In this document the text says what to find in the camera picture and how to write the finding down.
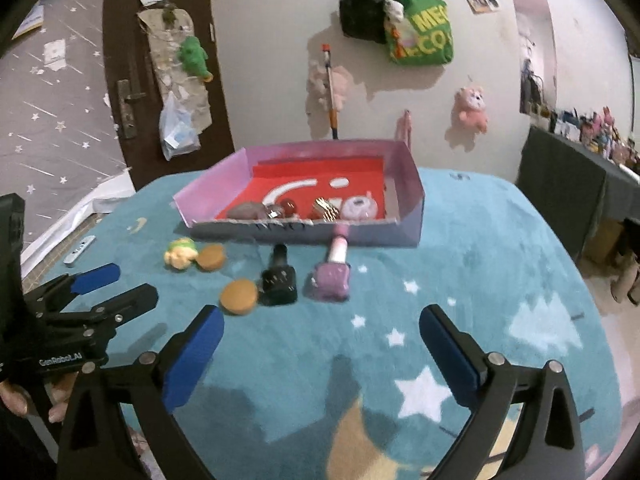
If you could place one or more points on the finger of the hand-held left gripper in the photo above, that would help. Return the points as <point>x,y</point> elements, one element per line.
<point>130,305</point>
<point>95,277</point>

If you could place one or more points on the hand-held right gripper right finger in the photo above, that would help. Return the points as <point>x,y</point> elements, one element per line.
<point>450,360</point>

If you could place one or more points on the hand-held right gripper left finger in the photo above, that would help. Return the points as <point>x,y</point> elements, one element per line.
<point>192,360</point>

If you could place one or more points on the green yellow toy figure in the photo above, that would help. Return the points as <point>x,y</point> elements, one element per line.
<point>181,253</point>

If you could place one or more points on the orange round disc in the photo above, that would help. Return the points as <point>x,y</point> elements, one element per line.
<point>211,257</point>
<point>240,296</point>

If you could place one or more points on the black nail polish bottle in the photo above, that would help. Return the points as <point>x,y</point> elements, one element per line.
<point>279,280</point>

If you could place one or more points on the pink nail polish bottle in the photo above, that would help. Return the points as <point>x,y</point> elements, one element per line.
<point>332,272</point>

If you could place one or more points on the grey rounded case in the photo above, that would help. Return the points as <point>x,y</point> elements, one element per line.
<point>246,210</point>

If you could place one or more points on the pink cardboard box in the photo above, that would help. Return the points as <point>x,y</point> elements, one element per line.
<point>405,195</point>

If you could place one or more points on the pink round device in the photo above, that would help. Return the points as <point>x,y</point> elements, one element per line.
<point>360,207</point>

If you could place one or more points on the dark red ball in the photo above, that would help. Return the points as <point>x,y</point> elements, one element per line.
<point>289,205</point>

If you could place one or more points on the person's left hand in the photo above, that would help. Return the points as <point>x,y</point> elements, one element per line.
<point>62,395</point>

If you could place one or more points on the white flat device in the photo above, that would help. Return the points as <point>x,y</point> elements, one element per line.
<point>79,251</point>

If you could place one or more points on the teal plush blanket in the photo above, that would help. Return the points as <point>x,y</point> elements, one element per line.
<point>450,270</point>

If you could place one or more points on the clear plastic bag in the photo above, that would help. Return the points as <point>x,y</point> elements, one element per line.
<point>176,132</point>

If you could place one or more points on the dark covered table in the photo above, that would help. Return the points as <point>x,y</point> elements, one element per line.
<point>565,190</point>

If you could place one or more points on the beige hanging organiser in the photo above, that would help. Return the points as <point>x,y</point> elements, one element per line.
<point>170,80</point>

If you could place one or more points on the green plush toy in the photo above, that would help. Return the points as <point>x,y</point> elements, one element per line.
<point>194,57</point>

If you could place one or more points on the dark brown door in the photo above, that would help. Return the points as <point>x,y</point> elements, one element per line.
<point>120,35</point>

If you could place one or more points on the bright pink plush toy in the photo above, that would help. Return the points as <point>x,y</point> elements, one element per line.
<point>472,107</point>

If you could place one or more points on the row of cosmetic bottles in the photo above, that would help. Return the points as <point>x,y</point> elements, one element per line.
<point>595,127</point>

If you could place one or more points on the pale pink plush toy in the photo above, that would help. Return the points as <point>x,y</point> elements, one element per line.
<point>317,85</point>

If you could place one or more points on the green tote bag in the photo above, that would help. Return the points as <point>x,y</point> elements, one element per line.
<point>425,35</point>

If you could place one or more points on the small white plush charm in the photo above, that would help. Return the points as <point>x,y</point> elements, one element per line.
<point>395,10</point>

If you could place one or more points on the black backpack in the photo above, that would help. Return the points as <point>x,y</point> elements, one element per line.
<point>362,10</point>

